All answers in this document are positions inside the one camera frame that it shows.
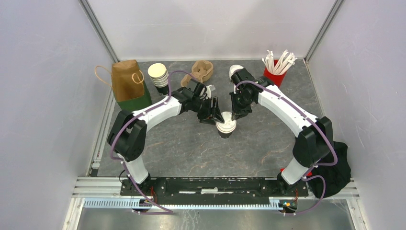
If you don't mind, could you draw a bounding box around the black paper coffee cup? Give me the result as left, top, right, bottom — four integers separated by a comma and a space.
218, 130, 233, 139

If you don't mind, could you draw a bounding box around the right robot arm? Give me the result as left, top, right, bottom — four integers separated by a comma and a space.
229, 65, 338, 196

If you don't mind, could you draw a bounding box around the red straw holder cup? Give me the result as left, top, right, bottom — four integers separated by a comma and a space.
262, 58, 288, 87

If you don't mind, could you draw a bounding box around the purple cable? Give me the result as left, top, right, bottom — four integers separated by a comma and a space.
234, 80, 338, 217
109, 70, 196, 217

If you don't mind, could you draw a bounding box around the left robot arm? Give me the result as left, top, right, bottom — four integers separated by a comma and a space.
107, 79, 224, 195

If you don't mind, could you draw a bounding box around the black cloth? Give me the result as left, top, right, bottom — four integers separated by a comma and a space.
308, 141, 351, 198

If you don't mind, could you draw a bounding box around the stack of white lids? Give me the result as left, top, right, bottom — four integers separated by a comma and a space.
229, 64, 244, 80

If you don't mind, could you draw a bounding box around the white cup lid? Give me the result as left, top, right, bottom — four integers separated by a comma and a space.
216, 112, 237, 134

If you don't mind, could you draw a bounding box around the brown paper bag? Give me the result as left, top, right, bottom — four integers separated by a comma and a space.
94, 59, 145, 102

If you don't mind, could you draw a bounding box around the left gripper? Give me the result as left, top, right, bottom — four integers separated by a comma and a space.
191, 97, 225, 126

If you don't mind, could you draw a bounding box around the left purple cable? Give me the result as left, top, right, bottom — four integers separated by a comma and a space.
109, 70, 196, 217

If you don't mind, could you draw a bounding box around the green box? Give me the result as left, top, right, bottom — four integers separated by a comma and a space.
117, 82, 152, 111

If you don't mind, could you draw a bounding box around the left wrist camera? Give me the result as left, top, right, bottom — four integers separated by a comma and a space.
205, 85, 216, 99

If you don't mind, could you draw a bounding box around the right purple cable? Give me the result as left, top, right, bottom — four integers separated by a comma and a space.
234, 80, 338, 217

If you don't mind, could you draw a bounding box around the red card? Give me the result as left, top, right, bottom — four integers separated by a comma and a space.
280, 168, 313, 177

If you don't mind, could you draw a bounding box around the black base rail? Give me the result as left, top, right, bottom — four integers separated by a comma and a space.
139, 177, 309, 206

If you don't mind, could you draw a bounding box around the stack of paper cups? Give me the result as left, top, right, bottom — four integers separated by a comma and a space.
147, 63, 169, 95

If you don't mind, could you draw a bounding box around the cardboard cup carrier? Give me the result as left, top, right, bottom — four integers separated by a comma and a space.
191, 60, 214, 83

